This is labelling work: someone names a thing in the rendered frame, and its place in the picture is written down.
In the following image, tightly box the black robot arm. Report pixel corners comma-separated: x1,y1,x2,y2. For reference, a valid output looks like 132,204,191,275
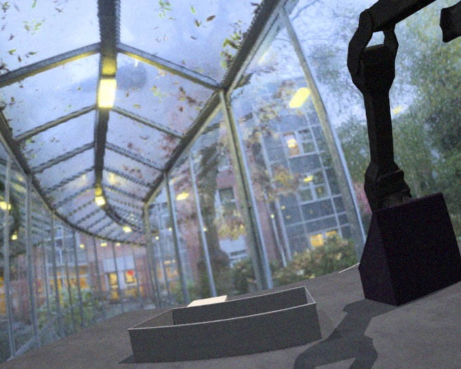
347,0,461,213

